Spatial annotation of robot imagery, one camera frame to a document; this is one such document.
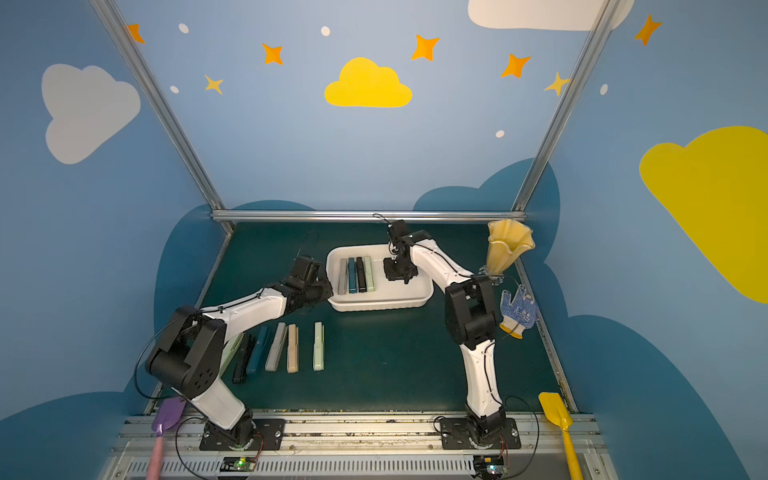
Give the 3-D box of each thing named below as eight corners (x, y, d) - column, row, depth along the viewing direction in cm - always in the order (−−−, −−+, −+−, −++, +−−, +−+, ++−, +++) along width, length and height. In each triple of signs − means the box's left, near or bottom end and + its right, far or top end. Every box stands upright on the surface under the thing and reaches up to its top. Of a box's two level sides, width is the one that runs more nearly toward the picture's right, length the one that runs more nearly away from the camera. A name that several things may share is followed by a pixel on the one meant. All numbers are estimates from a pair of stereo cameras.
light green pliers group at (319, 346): (314, 371, 87) (313, 368, 84) (315, 326, 96) (313, 322, 93) (324, 370, 87) (323, 366, 85) (324, 325, 96) (323, 321, 94)
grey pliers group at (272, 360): (267, 371, 86) (263, 367, 84) (280, 326, 95) (278, 322, 93) (276, 371, 86) (273, 368, 84) (289, 326, 95) (286, 322, 93)
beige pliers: (289, 374, 85) (286, 371, 83) (289, 328, 94) (287, 324, 92) (298, 372, 86) (296, 369, 84) (298, 326, 95) (296, 323, 93)
